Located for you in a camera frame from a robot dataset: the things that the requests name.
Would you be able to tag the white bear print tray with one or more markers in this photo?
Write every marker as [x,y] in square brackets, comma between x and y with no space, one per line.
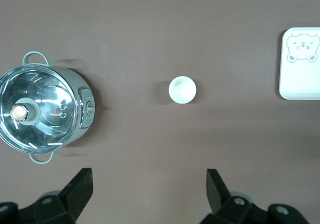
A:
[300,79]

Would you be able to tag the grey-green electric cooking pot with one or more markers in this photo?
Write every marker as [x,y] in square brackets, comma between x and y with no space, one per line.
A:
[80,84]

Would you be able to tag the white IKEA cup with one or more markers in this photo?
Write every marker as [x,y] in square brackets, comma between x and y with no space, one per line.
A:
[182,90]

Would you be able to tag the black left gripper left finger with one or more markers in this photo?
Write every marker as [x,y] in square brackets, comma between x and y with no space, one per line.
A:
[72,199]

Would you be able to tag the glass pot lid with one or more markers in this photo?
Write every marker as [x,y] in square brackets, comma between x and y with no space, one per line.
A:
[45,91]

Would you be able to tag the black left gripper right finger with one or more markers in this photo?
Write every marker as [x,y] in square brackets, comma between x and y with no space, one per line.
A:
[220,201]

